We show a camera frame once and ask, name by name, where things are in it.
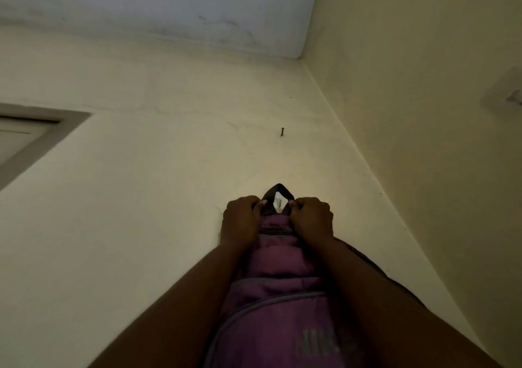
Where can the person's right thumb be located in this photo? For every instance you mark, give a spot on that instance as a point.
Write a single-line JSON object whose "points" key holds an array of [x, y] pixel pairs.
{"points": [[294, 206]]}

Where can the person's left thumb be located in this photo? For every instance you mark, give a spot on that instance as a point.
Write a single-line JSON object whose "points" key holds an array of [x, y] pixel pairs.
{"points": [[260, 206]]}

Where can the person's right hand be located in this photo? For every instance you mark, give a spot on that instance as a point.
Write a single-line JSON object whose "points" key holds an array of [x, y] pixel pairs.
{"points": [[312, 221]]}

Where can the person's right forearm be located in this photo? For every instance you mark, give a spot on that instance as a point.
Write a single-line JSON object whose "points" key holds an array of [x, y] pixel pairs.
{"points": [[387, 310]]}

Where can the grey door frame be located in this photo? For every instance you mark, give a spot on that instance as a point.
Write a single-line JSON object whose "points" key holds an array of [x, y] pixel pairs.
{"points": [[28, 135]]}

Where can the person's left hand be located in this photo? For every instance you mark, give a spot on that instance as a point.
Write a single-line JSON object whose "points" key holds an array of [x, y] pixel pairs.
{"points": [[239, 223]]}

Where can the white wall switch plate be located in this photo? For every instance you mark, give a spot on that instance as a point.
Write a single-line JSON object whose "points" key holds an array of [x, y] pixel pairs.
{"points": [[505, 92]]}

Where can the person's left forearm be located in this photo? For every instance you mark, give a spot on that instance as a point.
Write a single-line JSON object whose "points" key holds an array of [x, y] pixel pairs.
{"points": [[171, 310]]}

